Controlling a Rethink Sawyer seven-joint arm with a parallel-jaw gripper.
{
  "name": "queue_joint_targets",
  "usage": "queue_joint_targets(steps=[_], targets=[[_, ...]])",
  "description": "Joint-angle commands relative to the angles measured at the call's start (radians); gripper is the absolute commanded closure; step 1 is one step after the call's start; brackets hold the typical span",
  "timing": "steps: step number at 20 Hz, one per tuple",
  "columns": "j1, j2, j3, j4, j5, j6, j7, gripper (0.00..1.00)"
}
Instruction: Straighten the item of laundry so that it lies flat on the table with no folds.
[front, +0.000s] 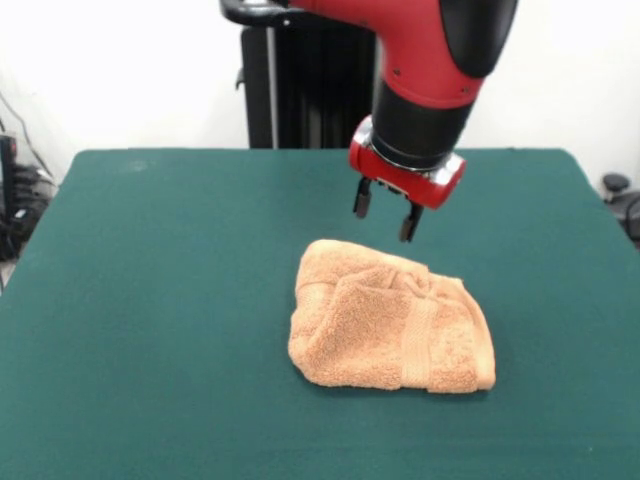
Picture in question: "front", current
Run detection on orange terry towel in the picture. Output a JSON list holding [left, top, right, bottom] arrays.
[[286, 238, 498, 394]]

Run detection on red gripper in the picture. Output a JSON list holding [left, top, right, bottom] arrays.
[[347, 115, 468, 244]]

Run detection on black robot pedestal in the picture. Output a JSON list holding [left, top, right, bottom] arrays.
[[218, 0, 386, 150]]

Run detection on black electronics box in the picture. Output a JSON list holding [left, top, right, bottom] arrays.
[[0, 132, 25, 262]]

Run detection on dark green table cloth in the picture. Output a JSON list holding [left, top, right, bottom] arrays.
[[0, 147, 640, 480]]

